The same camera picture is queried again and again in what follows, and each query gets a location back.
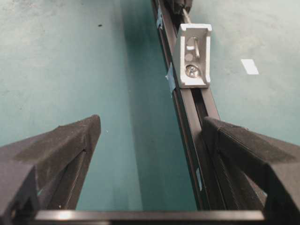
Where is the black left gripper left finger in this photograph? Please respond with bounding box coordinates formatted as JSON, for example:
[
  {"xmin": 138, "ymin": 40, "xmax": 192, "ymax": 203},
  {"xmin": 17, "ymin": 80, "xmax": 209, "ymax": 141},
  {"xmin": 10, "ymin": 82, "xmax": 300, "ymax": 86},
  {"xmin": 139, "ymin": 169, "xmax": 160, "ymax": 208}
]
[{"xmin": 0, "ymin": 115, "xmax": 101, "ymax": 225}]

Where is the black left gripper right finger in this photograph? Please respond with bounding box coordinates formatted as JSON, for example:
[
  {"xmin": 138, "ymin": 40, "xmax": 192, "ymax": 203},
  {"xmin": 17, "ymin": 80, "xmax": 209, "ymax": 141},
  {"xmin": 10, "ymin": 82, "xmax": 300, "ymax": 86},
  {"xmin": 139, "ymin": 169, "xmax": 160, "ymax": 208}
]
[{"xmin": 202, "ymin": 117, "xmax": 300, "ymax": 225}]

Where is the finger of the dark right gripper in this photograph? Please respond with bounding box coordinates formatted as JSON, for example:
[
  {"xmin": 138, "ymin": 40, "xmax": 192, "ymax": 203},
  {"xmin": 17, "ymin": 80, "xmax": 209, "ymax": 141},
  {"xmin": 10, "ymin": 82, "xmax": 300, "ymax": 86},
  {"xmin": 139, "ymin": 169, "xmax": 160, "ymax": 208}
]
[{"xmin": 166, "ymin": 0, "xmax": 193, "ymax": 14}]

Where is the blue tape piece upper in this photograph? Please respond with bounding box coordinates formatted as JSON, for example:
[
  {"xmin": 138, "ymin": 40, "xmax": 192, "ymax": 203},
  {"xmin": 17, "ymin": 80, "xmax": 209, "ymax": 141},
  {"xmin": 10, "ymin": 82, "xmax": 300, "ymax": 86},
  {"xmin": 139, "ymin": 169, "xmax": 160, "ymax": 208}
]
[{"xmin": 156, "ymin": 6, "xmax": 163, "ymax": 30}]

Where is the blue tape piece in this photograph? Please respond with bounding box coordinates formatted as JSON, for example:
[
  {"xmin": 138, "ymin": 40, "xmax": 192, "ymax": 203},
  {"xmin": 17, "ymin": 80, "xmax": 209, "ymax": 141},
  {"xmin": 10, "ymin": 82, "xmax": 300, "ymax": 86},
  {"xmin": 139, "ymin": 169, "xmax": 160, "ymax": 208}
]
[
  {"xmin": 165, "ymin": 63, "xmax": 176, "ymax": 93},
  {"xmin": 156, "ymin": 6, "xmax": 163, "ymax": 30}
]

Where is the white tape patch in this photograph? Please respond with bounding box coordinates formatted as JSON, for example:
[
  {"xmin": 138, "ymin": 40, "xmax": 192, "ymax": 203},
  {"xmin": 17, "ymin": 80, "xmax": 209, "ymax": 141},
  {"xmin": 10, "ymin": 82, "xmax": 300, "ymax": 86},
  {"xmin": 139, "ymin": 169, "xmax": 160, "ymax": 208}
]
[{"xmin": 241, "ymin": 59, "xmax": 259, "ymax": 75}]

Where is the white corner bracket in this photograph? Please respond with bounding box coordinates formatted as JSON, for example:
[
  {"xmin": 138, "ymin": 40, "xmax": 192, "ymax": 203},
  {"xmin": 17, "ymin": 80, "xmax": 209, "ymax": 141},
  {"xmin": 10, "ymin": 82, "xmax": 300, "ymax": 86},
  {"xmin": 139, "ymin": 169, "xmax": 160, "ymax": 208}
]
[{"xmin": 172, "ymin": 23, "xmax": 212, "ymax": 89}]

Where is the silver bracket screw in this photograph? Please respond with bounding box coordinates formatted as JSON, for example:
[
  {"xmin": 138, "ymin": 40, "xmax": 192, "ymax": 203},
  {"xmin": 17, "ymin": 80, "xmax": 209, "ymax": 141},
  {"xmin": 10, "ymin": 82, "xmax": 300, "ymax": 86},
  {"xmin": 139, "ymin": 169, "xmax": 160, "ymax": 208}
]
[{"xmin": 185, "ymin": 64, "xmax": 201, "ymax": 78}]

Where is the black aluminium rail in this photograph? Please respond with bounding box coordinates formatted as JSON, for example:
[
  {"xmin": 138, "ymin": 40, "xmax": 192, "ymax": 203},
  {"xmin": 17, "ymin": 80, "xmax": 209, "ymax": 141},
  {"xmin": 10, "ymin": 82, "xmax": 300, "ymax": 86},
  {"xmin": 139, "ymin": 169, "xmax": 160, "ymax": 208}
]
[{"xmin": 150, "ymin": 0, "xmax": 237, "ymax": 211}]

